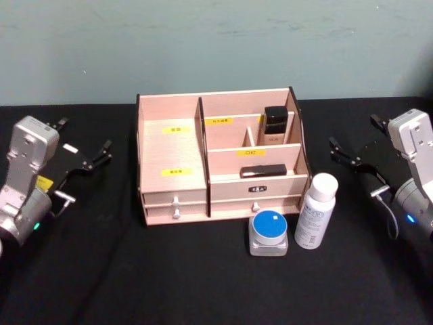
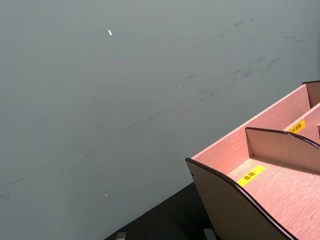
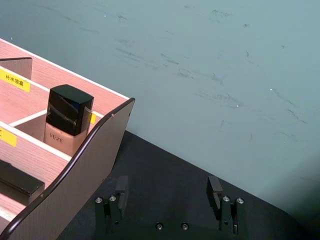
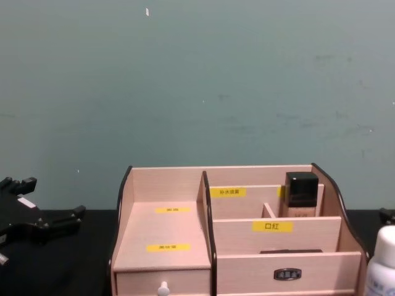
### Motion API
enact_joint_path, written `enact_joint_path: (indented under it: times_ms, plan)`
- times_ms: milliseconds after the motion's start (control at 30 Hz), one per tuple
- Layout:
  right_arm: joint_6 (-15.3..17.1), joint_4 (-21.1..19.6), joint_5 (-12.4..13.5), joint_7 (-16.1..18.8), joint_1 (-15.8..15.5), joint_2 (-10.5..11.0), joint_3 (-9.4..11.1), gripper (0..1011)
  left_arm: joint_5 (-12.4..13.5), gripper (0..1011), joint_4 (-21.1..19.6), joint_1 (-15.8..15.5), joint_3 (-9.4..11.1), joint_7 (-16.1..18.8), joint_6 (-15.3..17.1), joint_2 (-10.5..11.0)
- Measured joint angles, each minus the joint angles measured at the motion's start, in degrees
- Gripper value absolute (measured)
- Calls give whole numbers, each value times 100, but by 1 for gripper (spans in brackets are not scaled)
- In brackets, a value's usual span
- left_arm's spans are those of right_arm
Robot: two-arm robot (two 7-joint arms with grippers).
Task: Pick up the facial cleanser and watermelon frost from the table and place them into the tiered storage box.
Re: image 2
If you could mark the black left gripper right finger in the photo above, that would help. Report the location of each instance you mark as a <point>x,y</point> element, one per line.
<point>209,235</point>

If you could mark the shallow brown cardboard tray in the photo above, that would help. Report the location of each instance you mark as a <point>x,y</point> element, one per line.
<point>275,195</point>

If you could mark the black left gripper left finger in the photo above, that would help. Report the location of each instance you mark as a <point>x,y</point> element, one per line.
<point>121,236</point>

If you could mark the yellow label on tray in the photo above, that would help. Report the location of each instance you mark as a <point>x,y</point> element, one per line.
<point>250,175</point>
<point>296,127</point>

